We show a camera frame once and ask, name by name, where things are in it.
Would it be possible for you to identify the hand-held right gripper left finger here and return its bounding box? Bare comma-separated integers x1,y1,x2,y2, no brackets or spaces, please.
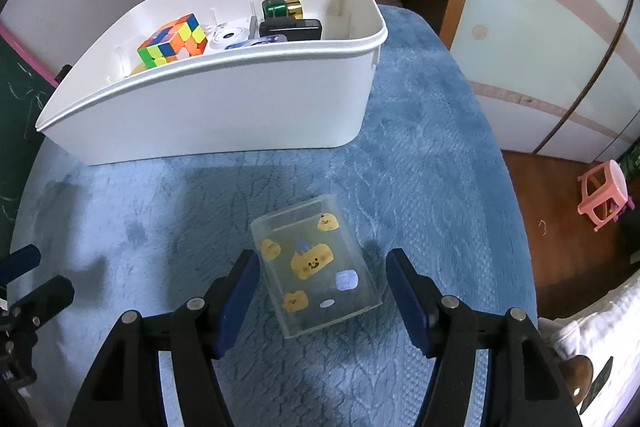
72,248,261,427

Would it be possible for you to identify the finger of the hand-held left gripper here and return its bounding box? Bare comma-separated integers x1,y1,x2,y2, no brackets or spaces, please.
7,276,76,358
0,244,41,283

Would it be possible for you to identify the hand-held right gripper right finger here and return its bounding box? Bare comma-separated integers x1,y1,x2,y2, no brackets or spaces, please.
385,248,583,427

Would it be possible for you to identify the clear box with yellow stickers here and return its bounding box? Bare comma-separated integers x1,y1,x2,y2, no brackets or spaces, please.
250,194,383,340

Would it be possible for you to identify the white plastic storage bin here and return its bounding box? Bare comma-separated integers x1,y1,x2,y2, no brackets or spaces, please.
35,0,390,166

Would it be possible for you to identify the white box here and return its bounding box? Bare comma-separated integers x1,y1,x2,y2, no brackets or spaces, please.
206,24,252,54

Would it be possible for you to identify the blue fluffy blanket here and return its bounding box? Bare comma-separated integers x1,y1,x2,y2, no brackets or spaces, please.
12,4,538,427

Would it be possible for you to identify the pink framed chalkboard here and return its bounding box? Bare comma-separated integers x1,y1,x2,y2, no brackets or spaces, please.
0,23,58,258

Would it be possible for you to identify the white clothing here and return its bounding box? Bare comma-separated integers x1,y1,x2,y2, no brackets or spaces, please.
537,277,640,427

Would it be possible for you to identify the pink plastic stool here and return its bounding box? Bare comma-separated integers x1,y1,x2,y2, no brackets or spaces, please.
577,159,628,233

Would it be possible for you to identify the green leafy item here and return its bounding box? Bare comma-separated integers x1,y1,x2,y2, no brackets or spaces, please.
617,146,640,188

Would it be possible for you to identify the multicoloured puzzle cube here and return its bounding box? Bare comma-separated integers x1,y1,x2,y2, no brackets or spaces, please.
136,13,208,71

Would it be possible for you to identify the black box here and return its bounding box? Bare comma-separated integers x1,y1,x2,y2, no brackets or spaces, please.
258,18,323,42

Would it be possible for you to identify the pale wardrobe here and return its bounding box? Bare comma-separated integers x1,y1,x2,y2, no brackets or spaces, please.
450,0,640,162

